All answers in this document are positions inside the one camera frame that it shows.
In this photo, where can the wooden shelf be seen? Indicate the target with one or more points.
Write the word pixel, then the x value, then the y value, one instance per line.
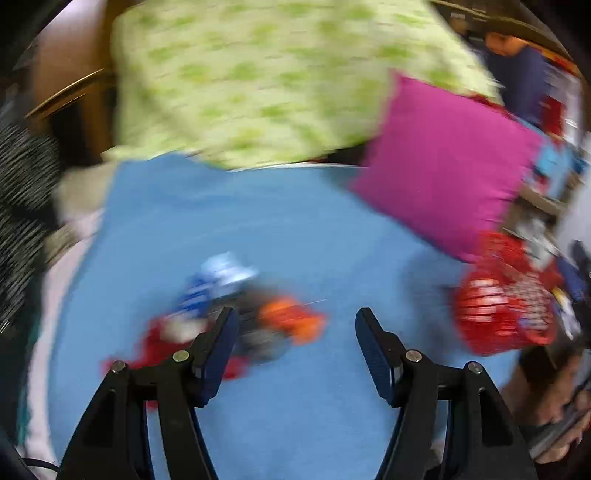
pixel 542 201

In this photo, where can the black plastic bag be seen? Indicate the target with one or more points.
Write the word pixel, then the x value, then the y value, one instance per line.
pixel 261 341

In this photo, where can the light blue box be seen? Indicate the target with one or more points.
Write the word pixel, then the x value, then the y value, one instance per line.
pixel 551 166

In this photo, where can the green clover print quilt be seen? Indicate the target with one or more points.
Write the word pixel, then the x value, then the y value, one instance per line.
pixel 258 78

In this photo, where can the pale pink sheet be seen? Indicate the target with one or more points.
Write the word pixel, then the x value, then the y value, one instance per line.
pixel 46 295

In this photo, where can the cream pillow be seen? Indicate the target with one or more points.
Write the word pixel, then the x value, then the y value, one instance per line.
pixel 81 189

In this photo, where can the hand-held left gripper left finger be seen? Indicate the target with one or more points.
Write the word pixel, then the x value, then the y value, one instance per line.
pixel 220 360

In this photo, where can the black white dotted cloth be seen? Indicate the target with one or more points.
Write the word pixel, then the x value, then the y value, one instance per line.
pixel 23 198

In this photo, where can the blue blanket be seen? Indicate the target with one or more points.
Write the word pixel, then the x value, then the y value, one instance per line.
pixel 300 230

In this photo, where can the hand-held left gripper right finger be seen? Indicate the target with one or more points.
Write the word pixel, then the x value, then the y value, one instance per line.
pixel 374 355

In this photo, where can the magenta pillow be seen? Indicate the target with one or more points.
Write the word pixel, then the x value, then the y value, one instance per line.
pixel 448 166

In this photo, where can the red perforated plastic basket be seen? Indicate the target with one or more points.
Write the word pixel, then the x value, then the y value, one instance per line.
pixel 503 304

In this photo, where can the orange socks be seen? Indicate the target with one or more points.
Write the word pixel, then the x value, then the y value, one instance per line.
pixel 291 318

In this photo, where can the light blue socks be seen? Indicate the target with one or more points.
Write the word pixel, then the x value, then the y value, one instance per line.
pixel 214 284

